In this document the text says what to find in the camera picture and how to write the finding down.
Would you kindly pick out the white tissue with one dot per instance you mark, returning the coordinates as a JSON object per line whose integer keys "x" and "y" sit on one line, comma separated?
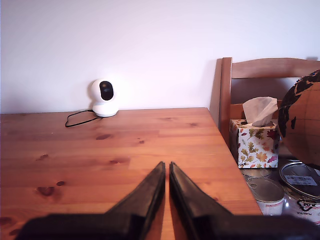
{"x": 260, "y": 110}

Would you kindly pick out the round metal lid with label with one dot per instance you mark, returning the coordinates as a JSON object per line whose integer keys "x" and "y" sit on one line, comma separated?
{"x": 300, "y": 180}

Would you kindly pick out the wooden chair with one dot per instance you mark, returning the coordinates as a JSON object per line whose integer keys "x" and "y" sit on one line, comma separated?
{"x": 226, "y": 87}

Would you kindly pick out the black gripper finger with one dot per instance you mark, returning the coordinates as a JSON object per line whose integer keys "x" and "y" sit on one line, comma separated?
{"x": 150, "y": 195}
{"x": 187, "y": 197}

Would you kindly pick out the white round security camera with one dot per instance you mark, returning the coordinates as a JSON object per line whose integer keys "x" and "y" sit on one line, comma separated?
{"x": 100, "y": 107}

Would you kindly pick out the brown cork globe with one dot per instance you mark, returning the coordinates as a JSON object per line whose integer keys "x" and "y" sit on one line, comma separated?
{"x": 305, "y": 125}

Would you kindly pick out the clear printed plastic packaging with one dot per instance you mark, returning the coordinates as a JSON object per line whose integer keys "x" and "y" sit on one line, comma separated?
{"x": 305, "y": 208}

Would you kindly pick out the silver tin can white label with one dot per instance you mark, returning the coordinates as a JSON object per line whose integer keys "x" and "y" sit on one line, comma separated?
{"x": 267, "y": 195}

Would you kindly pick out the leaf print tissue box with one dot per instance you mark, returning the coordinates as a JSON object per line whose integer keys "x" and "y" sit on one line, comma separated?
{"x": 257, "y": 145}

